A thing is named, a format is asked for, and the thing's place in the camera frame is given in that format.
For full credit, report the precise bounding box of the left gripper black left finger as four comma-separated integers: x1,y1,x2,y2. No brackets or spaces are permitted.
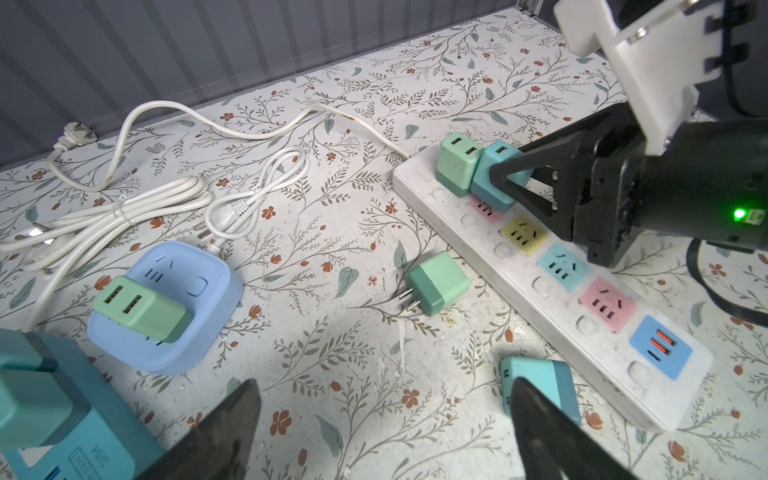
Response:
139,379,262,479

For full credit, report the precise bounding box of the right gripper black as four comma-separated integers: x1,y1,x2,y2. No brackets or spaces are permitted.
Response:
488,101,768,269

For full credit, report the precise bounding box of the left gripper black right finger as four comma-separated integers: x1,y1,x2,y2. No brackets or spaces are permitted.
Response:
509,378,634,479

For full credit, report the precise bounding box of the teal plug cube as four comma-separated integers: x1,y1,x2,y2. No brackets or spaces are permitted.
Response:
499,357,582,426
1,349,90,450
470,140,521,213

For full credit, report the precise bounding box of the green plug cube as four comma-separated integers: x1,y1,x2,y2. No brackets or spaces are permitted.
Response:
436,133,483,198
92,276,194,343
398,251,471,316

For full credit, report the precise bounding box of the teal power strip with USB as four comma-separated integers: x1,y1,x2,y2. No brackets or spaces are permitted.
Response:
1,329,165,479

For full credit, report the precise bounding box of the white long power strip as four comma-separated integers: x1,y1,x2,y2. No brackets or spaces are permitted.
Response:
392,145,713,432

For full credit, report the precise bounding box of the blue square socket cube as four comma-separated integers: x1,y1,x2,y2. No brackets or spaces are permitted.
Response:
87,241,244,376

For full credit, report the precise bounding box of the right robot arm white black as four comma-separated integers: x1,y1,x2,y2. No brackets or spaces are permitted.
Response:
490,1,767,267

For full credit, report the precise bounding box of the floral patterned table mat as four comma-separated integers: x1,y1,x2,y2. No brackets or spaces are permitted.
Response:
1,9,767,479

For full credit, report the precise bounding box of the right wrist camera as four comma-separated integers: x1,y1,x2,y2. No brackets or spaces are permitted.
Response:
553,0,757,156

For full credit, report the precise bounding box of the white coiled power cable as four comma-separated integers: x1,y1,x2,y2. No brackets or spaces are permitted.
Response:
0,100,412,331

